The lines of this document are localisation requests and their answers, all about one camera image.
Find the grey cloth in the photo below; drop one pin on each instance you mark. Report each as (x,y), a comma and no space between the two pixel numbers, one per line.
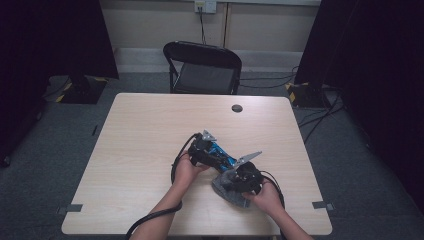
(226,193)

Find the grey tape mark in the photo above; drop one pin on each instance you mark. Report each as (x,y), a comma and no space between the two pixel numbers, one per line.
(71,208)
(321,205)

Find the blue and black toy car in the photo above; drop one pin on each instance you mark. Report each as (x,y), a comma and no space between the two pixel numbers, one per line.
(220,155)

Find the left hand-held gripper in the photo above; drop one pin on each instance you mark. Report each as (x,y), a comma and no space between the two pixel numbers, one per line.
(200,151)

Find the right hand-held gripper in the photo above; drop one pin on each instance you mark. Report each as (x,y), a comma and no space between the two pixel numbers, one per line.
(246,178)

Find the white wall socket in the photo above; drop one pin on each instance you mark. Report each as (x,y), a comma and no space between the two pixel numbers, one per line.
(205,6)

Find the beige wall conduit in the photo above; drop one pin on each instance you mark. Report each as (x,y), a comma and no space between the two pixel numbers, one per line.
(226,23)

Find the black curtain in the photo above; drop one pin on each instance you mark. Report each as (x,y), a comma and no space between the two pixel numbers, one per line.
(373,66)
(50,36)

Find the black folding chair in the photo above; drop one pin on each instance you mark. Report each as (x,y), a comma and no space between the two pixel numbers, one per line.
(203,63)

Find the black stand base striped tape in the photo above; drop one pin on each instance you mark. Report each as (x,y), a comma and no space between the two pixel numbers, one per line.
(83,91)
(306,95)

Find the person's left hand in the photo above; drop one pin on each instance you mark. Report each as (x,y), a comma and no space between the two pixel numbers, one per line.
(186,170)

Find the person's right hand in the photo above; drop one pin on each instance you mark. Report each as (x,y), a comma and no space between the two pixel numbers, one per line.
(266,200)

